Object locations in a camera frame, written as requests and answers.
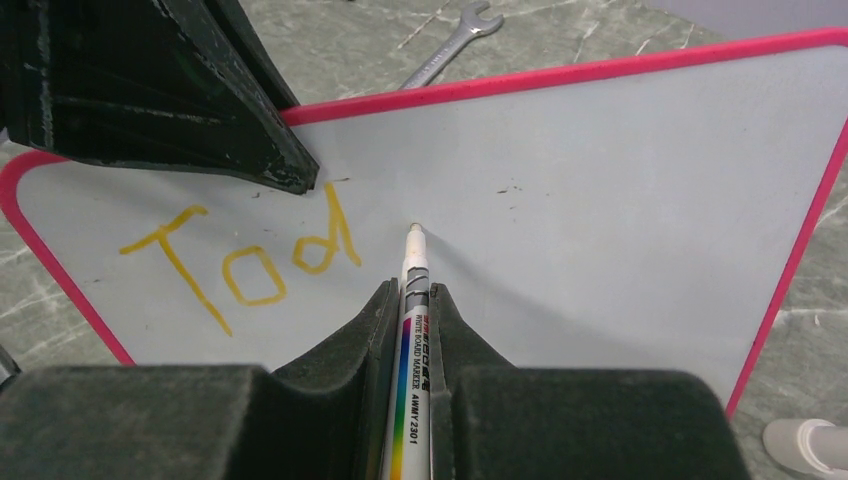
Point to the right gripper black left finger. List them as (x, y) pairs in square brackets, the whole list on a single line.
[(321, 416)]

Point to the white PVC pipe frame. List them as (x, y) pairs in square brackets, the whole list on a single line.
[(810, 446)]

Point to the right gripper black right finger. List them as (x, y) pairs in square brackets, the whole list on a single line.
[(493, 420)]

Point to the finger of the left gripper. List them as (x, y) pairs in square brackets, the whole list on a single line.
[(173, 85)]

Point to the white marker pen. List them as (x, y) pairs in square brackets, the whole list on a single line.
[(406, 452)]

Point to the silver wrench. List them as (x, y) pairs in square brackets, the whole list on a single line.
[(471, 26)]

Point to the red-framed whiteboard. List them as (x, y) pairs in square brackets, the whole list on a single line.
[(645, 212)]

